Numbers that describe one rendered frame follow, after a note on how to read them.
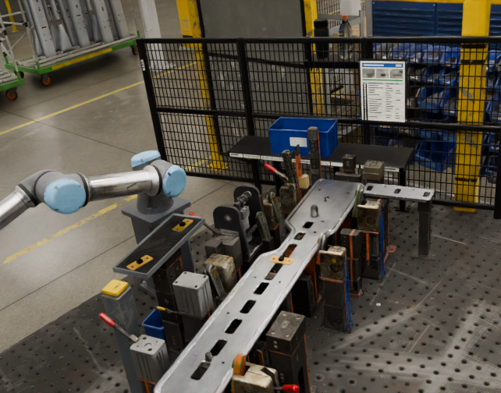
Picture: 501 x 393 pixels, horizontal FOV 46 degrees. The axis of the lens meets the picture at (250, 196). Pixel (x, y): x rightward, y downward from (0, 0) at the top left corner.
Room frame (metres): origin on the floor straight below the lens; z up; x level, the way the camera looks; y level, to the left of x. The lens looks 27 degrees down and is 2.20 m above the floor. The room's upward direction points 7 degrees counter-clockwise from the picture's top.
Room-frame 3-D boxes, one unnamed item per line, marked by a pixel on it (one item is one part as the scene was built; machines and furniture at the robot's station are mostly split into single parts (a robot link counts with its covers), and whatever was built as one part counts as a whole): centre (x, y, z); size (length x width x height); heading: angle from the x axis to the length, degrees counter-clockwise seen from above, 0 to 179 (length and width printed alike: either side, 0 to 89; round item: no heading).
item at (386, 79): (2.63, -0.67, 1.30); 0.23 x 0.02 x 0.31; 60
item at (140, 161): (2.16, 0.39, 1.27); 0.13 x 0.12 x 0.14; 38
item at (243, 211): (1.99, 0.05, 0.94); 0.18 x 0.13 x 0.49; 150
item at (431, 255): (2.15, -0.72, 0.84); 0.11 x 0.06 x 0.29; 60
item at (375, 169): (2.38, -0.56, 0.88); 0.08 x 0.08 x 0.36; 60
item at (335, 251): (1.76, -0.26, 0.87); 0.12 x 0.09 x 0.35; 60
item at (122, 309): (1.54, 0.45, 0.92); 0.08 x 0.08 x 0.44; 60
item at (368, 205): (2.05, -0.46, 0.87); 0.12 x 0.09 x 0.35; 60
